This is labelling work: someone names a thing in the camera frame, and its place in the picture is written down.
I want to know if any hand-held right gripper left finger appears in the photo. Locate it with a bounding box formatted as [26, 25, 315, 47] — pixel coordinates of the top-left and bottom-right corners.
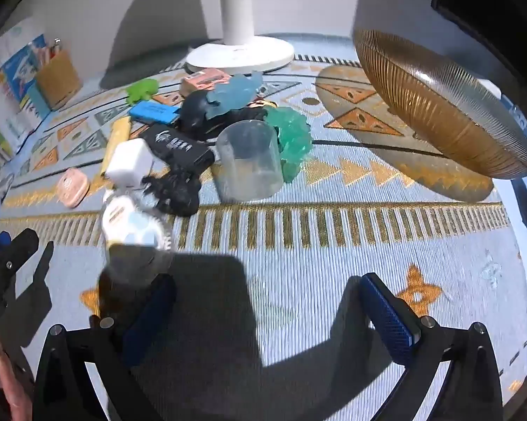
[32, 272, 178, 421]

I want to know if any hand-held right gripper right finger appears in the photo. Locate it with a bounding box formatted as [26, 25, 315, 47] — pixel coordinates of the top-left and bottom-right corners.
[361, 272, 505, 421]

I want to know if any black lighter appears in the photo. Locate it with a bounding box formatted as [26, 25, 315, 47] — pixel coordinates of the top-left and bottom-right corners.
[137, 123, 216, 173]

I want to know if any green translucent toy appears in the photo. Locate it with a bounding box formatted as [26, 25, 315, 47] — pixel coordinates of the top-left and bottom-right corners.
[263, 106, 313, 185]

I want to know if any black toy figure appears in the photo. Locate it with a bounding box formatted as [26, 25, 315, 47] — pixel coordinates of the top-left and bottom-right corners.
[177, 91, 269, 142]

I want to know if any round woven basket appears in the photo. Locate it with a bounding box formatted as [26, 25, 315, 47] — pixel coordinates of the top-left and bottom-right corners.
[352, 28, 527, 180]

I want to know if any pink printed box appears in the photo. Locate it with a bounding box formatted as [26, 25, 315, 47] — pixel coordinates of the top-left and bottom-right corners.
[179, 67, 232, 98]

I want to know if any person's left hand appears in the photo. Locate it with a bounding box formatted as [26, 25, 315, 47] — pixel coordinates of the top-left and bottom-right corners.
[0, 329, 32, 421]

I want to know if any small pink case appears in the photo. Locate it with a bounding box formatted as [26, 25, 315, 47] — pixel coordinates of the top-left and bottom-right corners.
[54, 168, 89, 209]

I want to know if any blue patterned tablecloth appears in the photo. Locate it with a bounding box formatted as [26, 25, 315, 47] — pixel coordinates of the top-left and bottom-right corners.
[0, 32, 527, 406]

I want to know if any white charger cube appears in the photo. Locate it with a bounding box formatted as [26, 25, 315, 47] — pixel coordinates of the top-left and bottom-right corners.
[104, 138, 153, 186]

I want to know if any yellow lighter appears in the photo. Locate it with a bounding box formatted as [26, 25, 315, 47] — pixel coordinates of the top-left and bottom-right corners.
[100, 118, 131, 181]

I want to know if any colourful printed box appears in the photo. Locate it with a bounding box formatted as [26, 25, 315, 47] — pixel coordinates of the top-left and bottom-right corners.
[0, 34, 50, 120]

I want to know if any brown pen holder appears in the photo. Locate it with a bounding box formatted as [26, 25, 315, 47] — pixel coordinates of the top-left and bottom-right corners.
[34, 48, 82, 111]

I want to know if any blue lighter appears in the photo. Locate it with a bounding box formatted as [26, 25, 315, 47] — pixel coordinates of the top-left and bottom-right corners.
[129, 100, 182, 126]

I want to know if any blue translucent toy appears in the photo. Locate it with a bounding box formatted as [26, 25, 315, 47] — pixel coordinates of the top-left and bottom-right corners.
[205, 71, 264, 120]

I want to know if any blue box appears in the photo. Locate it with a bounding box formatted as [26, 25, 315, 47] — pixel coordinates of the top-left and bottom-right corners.
[507, 95, 527, 142]

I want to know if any white desk lamp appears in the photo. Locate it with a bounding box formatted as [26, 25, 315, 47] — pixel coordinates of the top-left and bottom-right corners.
[185, 0, 296, 74]

